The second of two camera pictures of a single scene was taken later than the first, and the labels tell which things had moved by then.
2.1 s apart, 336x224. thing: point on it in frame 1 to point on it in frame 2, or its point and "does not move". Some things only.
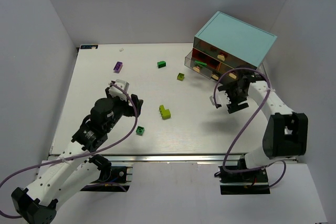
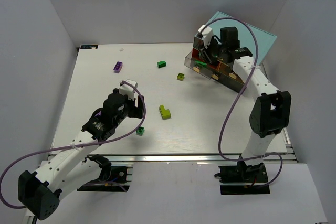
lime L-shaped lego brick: [165, 113] does not move
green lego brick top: [161, 64] does not move
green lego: [200, 63] does not move
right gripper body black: [235, 96] to [208, 51]
